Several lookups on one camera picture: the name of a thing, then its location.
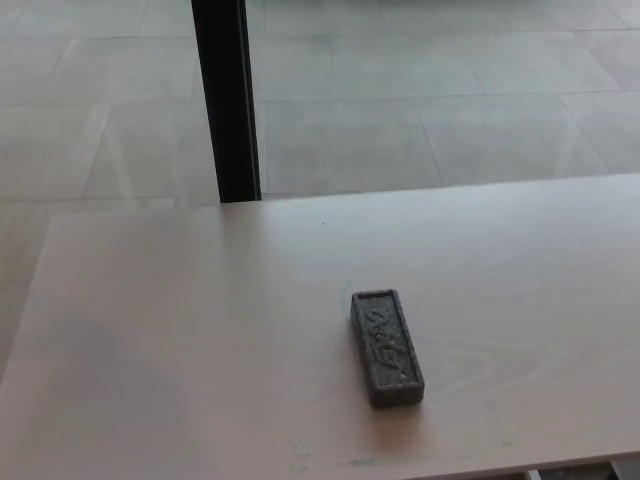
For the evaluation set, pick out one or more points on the dark grey foam board eraser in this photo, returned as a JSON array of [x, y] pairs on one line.
[[387, 345]]

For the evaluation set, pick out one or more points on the black metal window frame post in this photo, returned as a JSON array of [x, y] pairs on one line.
[[225, 100]]

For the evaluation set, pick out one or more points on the white desk frame part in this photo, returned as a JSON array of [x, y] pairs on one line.
[[535, 474]]

